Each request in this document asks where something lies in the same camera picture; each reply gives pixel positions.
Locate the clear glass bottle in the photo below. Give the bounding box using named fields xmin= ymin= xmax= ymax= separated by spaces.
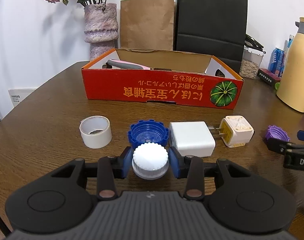
xmin=283 ymin=35 xmax=294 ymax=66

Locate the blue plastic bottle cap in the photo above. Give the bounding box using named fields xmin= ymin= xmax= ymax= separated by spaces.
xmin=128 ymin=119 xmax=169 ymax=149

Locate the white tape roll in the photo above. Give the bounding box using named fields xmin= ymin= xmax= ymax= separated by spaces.
xmin=79 ymin=115 xmax=112 ymax=149

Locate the white power adapter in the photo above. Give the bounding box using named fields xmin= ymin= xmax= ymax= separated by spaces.
xmin=169 ymin=121 xmax=216 ymax=158

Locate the pink grey pet brush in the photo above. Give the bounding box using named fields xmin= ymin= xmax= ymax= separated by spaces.
xmin=102 ymin=59 xmax=171 ymax=71

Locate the white booklet on floor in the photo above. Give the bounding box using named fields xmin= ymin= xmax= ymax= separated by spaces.
xmin=8 ymin=88 xmax=36 ymax=107

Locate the cream cube plug adapter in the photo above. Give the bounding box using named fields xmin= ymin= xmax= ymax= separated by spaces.
xmin=219 ymin=115 xmax=254 ymax=148

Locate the red cardboard box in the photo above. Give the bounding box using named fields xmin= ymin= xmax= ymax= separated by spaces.
xmin=81 ymin=49 xmax=243 ymax=109

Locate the purple ceramic vase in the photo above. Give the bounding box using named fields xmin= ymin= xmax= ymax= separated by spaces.
xmin=84 ymin=3 xmax=118 ymax=61

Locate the white ribbed bottle cap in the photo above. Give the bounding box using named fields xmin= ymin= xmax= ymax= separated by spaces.
xmin=132 ymin=142 xmax=169 ymax=180

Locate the brown paper bag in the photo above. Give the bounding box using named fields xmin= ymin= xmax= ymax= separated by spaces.
xmin=120 ymin=0 xmax=175 ymax=50

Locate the purple plastic bottle cap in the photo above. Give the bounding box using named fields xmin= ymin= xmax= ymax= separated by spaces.
xmin=265 ymin=125 xmax=290 ymax=141

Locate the black paper bag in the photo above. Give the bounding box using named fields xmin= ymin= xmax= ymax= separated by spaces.
xmin=173 ymin=0 xmax=248 ymax=73

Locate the clear seed storage container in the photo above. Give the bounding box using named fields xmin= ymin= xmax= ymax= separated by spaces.
xmin=239 ymin=34 xmax=266 ymax=79

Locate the yellow thermos jug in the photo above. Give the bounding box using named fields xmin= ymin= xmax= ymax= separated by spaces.
xmin=276 ymin=17 xmax=304 ymax=113

